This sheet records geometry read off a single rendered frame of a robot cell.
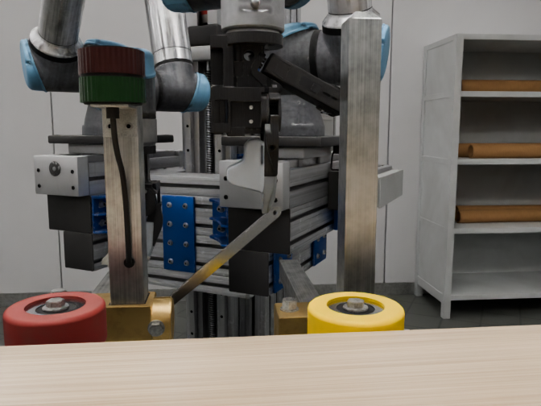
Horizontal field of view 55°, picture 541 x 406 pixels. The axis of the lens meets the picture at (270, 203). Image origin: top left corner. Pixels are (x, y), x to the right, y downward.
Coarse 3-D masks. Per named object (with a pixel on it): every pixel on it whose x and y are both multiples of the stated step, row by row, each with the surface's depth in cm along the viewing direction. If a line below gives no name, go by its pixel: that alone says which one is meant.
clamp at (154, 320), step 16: (112, 304) 55; (128, 304) 55; (144, 304) 55; (160, 304) 56; (112, 320) 54; (128, 320) 54; (144, 320) 55; (160, 320) 55; (112, 336) 55; (128, 336) 55; (144, 336) 55; (160, 336) 55
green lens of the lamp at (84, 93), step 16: (80, 80) 47; (96, 80) 46; (112, 80) 46; (128, 80) 47; (144, 80) 49; (80, 96) 48; (96, 96) 46; (112, 96) 46; (128, 96) 47; (144, 96) 49
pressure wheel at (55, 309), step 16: (16, 304) 44; (32, 304) 44; (48, 304) 43; (64, 304) 44; (80, 304) 44; (96, 304) 44; (16, 320) 40; (32, 320) 40; (48, 320) 40; (64, 320) 40; (80, 320) 41; (96, 320) 43; (16, 336) 40; (32, 336) 40; (48, 336) 40; (64, 336) 40; (80, 336) 41; (96, 336) 43
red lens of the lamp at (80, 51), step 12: (84, 48) 46; (96, 48) 46; (108, 48) 46; (120, 48) 46; (132, 48) 47; (84, 60) 46; (96, 60) 46; (108, 60) 46; (120, 60) 46; (132, 60) 47; (144, 60) 49; (84, 72) 46; (120, 72) 46; (132, 72) 47; (144, 72) 49
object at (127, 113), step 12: (96, 72) 46; (108, 72) 46; (108, 108) 48; (120, 108) 50; (132, 108) 50; (108, 120) 52; (120, 120) 52; (132, 120) 52; (108, 132) 52; (120, 132) 52; (132, 132) 52; (120, 156) 50; (120, 168) 51; (132, 264) 54
